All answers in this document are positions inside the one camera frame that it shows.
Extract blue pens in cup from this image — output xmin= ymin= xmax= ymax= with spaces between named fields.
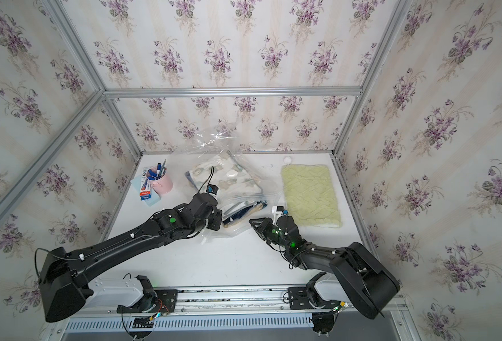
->
xmin=146 ymin=159 xmax=166 ymax=180

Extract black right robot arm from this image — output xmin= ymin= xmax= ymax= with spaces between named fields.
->
xmin=249 ymin=215 xmax=400 ymax=319

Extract aluminium mounting rail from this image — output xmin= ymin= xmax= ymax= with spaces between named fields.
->
xmin=66 ymin=275 xmax=344 ymax=318

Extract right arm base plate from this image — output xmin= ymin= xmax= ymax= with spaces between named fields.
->
xmin=287 ymin=286 xmax=347 ymax=311

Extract light green blanket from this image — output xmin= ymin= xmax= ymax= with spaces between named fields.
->
xmin=281 ymin=164 xmax=342 ymax=229

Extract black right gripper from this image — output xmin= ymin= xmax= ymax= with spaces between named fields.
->
xmin=249 ymin=217 xmax=292 ymax=252

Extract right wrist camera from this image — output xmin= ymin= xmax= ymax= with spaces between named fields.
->
xmin=272 ymin=205 xmax=289 ymax=221

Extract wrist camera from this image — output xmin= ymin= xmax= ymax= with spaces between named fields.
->
xmin=206 ymin=184 xmax=219 ymax=196
xmin=272 ymin=205 xmax=289 ymax=221

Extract pink pen cup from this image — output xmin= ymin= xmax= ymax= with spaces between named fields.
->
xmin=147 ymin=171 xmax=174 ymax=196

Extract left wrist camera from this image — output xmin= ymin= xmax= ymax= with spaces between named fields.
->
xmin=206 ymin=184 xmax=219 ymax=196

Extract white patterned folded blanket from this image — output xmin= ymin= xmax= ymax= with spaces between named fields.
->
xmin=185 ymin=151 xmax=268 ymax=227

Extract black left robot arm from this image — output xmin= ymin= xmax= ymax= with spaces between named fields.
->
xmin=36 ymin=193 xmax=222 ymax=323

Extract aluminium frame crossbar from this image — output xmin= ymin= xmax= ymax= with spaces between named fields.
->
xmin=103 ymin=86 xmax=362 ymax=99

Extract light blue box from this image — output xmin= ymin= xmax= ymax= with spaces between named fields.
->
xmin=130 ymin=168 xmax=160 ymax=207

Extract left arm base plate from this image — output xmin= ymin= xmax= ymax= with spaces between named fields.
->
xmin=117 ymin=289 xmax=178 ymax=314

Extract clear plastic vacuum bag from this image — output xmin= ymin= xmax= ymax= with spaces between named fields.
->
xmin=168 ymin=124 xmax=282 ymax=240

